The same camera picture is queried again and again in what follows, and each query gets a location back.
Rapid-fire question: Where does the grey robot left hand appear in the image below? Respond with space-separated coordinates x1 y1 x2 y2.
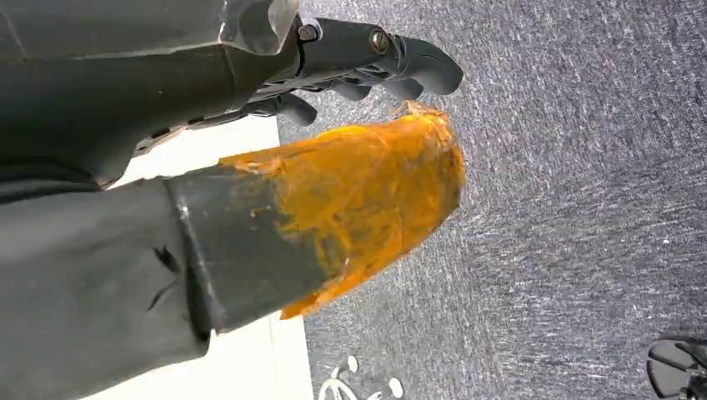
0 0 467 400

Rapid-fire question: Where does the chrome stool base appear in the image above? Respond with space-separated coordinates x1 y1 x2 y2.
317 354 405 400

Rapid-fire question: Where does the black chair base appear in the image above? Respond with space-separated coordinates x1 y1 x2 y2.
644 333 707 400

